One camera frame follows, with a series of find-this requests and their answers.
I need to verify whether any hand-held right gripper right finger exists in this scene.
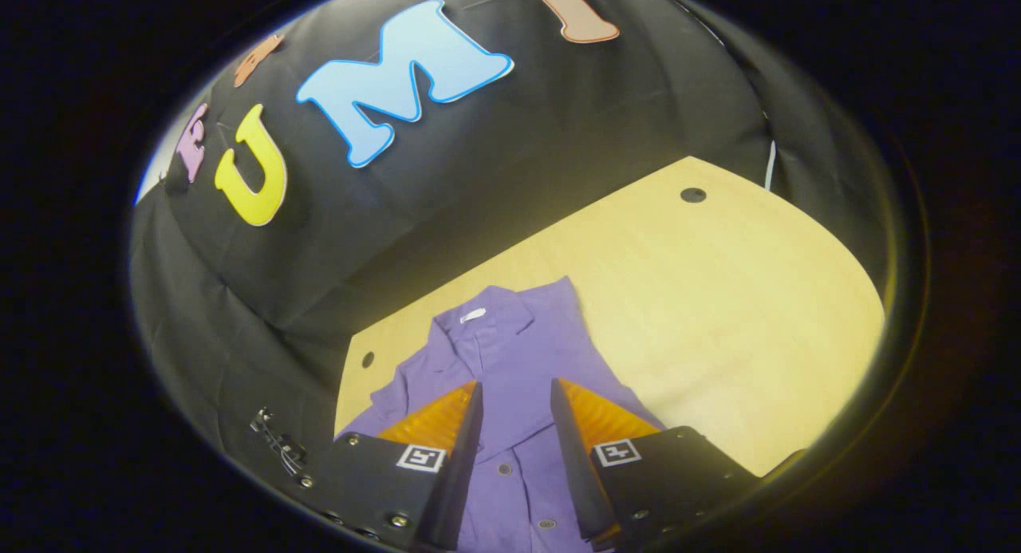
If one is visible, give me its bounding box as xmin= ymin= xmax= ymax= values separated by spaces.
xmin=550 ymin=377 xmax=759 ymax=552

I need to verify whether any purple button shirt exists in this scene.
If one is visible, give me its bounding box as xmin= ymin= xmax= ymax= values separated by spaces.
xmin=339 ymin=276 xmax=667 ymax=553

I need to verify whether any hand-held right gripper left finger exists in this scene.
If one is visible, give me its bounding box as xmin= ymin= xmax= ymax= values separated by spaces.
xmin=291 ymin=380 xmax=485 ymax=552

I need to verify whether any black backdrop cloth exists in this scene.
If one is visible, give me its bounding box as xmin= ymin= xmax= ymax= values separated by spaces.
xmin=128 ymin=0 xmax=890 ymax=490

